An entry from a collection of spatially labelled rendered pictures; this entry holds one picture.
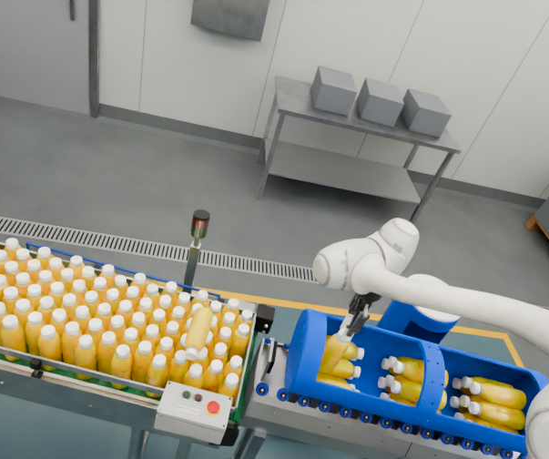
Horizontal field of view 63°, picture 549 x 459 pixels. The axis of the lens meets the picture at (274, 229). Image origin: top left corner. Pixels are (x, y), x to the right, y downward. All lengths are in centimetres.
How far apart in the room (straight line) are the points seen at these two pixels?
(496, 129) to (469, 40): 105
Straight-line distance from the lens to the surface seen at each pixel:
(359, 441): 178
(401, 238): 112
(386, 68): 459
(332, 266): 101
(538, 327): 98
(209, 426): 138
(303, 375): 147
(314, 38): 437
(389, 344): 177
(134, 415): 168
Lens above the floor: 232
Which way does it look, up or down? 38 degrees down
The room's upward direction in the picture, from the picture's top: 18 degrees clockwise
